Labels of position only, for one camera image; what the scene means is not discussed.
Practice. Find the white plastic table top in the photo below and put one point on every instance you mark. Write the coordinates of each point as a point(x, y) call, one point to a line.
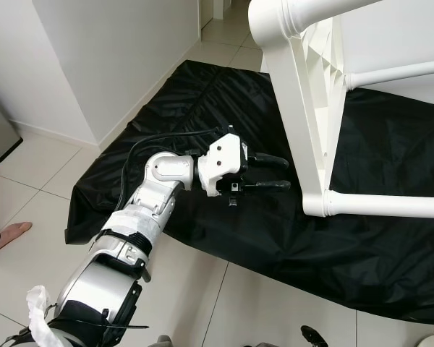
point(296, 108)

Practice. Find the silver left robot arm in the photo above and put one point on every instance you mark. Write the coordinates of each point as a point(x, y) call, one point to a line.
point(159, 170)

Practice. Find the grey right robot foot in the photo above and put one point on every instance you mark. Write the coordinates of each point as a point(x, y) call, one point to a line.
point(257, 344)

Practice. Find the grey robot foot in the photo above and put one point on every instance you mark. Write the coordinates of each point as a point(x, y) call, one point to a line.
point(161, 341)
point(257, 344)

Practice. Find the black cloth table cover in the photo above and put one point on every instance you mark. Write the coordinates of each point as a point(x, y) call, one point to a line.
point(202, 108)

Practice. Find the grey left robot foot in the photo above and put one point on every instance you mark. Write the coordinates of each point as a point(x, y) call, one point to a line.
point(161, 341)

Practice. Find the white crumpled cloth strip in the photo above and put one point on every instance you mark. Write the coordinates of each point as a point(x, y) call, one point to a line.
point(37, 303)

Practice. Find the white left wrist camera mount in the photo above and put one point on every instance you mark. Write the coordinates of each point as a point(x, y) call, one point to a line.
point(220, 155)

